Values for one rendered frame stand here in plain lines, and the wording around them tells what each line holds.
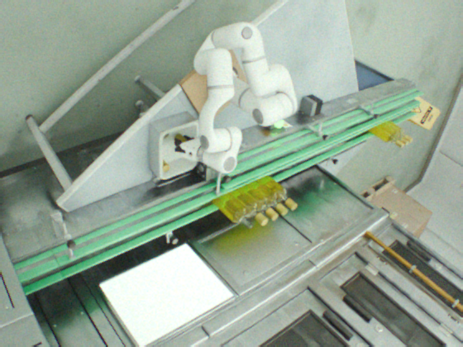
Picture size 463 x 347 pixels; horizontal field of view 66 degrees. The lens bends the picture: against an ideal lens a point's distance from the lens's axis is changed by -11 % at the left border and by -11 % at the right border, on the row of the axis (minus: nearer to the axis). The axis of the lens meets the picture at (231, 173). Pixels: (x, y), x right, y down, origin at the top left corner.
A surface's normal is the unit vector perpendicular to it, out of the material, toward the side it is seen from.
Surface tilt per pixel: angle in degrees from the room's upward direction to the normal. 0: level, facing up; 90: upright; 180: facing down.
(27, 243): 90
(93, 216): 90
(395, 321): 90
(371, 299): 90
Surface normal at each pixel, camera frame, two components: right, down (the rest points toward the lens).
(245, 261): 0.11, -0.79
